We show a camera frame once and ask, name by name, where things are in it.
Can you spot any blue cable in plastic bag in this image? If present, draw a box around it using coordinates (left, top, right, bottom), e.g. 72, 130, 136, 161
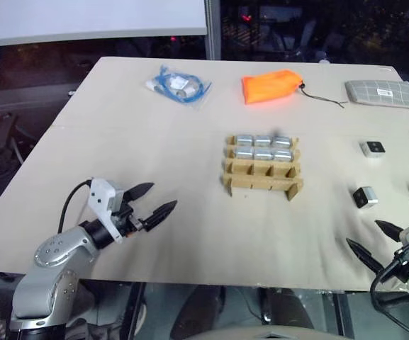
144, 64, 213, 109

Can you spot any dark rounded shape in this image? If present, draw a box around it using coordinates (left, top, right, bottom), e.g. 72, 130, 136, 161
256, 286, 315, 331
169, 285, 227, 340

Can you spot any cardboard divider tray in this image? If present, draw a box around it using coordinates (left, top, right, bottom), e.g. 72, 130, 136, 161
219, 132, 304, 202

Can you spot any orange drawstring pouch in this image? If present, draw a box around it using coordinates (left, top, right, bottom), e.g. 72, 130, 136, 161
241, 69, 305, 106

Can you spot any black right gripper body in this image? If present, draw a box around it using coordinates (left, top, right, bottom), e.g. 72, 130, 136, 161
381, 244, 409, 285

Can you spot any blue coiled cable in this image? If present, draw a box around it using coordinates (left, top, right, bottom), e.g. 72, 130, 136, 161
152, 64, 213, 105

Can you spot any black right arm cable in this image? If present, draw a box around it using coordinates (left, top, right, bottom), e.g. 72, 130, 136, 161
369, 257, 409, 340

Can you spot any white projection screen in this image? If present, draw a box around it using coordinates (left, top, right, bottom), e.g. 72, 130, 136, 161
0, 0, 208, 50

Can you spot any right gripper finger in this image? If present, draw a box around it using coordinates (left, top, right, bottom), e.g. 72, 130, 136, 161
374, 220, 403, 244
345, 237, 385, 275

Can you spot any grey checkered fabric pouch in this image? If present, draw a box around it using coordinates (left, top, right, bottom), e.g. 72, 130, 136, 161
344, 79, 409, 108

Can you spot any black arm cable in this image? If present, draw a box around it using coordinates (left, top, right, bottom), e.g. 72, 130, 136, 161
369, 257, 409, 340
57, 179, 94, 234

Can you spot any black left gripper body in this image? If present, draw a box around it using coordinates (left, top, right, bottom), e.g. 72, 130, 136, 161
111, 198, 147, 238

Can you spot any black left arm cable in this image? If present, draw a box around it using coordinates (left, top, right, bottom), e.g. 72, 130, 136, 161
57, 179, 94, 234

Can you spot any beige table cloth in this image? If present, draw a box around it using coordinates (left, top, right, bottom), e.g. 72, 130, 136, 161
0, 55, 409, 293

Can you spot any grey window pillar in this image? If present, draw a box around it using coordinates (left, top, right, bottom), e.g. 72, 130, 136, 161
203, 0, 223, 61

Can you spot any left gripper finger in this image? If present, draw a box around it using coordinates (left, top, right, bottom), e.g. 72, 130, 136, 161
142, 200, 179, 233
123, 182, 155, 205

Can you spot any black pouch drawstring cord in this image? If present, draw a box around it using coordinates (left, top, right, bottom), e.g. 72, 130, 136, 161
296, 81, 347, 108

